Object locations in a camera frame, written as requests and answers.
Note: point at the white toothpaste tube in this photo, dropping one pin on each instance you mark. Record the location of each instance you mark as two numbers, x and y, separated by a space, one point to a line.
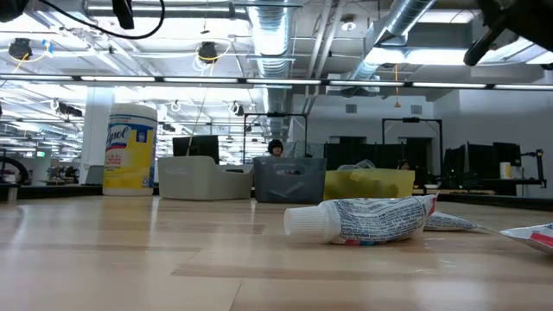
451 221
367 220
531 237

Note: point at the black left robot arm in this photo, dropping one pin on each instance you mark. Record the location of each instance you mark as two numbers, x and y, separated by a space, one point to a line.
13 8

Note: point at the long ceiling light strip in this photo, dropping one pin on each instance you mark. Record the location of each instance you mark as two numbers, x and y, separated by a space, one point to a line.
198 80

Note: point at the yellow ceiling pendant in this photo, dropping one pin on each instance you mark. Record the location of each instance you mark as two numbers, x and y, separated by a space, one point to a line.
397 103

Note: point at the black computer monitor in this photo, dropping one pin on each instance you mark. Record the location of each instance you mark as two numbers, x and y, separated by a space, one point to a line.
454 160
479 160
507 152
196 149

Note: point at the white cup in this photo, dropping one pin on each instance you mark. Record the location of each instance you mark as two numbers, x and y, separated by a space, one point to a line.
505 170

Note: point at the Lysol wipes canister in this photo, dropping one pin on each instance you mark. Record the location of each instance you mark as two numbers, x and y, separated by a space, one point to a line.
129 151

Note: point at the black standing desk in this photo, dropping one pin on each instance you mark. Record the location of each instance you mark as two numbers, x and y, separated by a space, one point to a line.
510 183

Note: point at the person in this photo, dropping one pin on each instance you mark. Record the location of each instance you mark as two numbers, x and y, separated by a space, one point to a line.
275 147
403 165

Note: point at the grey laptop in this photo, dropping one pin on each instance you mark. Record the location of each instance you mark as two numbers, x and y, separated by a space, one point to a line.
94 175

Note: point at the black partition panels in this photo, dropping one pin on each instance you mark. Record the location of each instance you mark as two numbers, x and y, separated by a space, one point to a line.
345 151

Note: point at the white plastic bin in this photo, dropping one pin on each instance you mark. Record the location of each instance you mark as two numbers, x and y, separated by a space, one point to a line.
198 181

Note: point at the yellow plastic bin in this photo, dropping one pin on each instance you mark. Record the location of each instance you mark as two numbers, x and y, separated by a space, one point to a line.
337 188

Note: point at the grey plastic bin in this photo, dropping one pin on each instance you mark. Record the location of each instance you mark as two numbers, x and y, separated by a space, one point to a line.
289 185

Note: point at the silver ceiling duct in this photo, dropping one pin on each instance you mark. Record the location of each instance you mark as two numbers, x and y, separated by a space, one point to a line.
410 13
272 34

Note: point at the black ceiling camera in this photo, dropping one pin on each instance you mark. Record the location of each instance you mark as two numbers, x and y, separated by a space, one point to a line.
207 51

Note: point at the black station frame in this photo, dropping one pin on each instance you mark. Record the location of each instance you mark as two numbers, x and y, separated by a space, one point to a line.
276 115
410 119

